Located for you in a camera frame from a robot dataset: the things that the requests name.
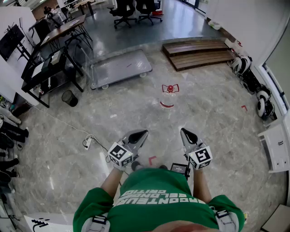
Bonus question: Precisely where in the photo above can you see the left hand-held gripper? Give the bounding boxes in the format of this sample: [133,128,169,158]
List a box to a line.
[107,129,149,168]

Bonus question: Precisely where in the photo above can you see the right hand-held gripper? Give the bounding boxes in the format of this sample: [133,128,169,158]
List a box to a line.
[180,128,213,170]

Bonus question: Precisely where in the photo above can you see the grey platform trolley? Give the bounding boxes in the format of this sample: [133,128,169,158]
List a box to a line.
[76,44,153,90]

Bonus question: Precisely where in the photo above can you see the person's right forearm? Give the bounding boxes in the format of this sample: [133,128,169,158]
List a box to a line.
[192,169,213,204]

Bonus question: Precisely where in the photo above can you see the person's left forearm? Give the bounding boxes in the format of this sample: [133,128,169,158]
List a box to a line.
[100,166,127,198]

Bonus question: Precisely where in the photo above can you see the black shelf cart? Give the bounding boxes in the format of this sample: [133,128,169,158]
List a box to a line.
[21,46,85,108]

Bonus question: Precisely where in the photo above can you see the small black screen device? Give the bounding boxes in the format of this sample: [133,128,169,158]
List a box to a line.
[170,162,191,180]

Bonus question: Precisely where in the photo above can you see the white power strip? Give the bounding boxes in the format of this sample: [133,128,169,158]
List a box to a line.
[83,136,93,151]

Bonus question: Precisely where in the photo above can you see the green printed t-shirt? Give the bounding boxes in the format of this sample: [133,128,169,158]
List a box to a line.
[72,167,246,232]

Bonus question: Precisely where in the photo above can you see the black mesh wastebasket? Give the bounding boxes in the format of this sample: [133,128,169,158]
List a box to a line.
[61,90,79,107]

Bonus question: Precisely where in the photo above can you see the white round headset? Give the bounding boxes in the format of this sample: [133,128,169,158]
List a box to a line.
[231,57,244,73]
[256,101,273,119]
[256,89,271,102]
[240,56,253,75]

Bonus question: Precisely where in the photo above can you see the white cabinet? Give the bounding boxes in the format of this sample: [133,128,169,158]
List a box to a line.
[257,123,290,174]

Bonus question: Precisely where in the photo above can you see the person's head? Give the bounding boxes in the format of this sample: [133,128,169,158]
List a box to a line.
[156,223,227,232]

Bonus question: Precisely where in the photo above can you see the brown wooden step platform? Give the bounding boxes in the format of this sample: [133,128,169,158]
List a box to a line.
[162,39,237,72]

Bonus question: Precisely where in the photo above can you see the beige box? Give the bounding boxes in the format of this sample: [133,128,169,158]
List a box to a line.
[50,50,62,66]

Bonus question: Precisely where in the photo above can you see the white plastic bag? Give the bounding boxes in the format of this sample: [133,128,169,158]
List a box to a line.
[208,19,222,31]

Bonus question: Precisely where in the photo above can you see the white panel with black marks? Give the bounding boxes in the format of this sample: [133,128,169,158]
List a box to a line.
[24,213,76,232]

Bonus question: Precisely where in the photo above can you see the white flat tray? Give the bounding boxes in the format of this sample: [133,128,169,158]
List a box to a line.
[31,62,45,79]

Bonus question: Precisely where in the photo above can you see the dark-framed glass door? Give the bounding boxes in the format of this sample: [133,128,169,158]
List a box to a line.
[179,0,207,15]

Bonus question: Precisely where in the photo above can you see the clear plastic wrapped bundle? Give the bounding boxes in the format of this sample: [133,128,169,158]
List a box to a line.
[44,7,69,26]

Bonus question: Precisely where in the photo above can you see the black monitor on stand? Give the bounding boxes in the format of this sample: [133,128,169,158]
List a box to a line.
[0,21,40,63]

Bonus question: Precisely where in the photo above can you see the white floor cable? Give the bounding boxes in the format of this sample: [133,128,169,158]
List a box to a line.
[28,103,110,160]

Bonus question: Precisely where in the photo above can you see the black cable tangle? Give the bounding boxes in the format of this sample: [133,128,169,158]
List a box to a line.
[239,69,261,95]

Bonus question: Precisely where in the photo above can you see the grey shoulder strap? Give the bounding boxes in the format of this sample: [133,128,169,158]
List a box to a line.
[209,206,240,232]
[81,214,111,232]

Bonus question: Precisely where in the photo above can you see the wooden desk with wire legs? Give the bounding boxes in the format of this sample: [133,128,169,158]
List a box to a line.
[39,14,94,54]

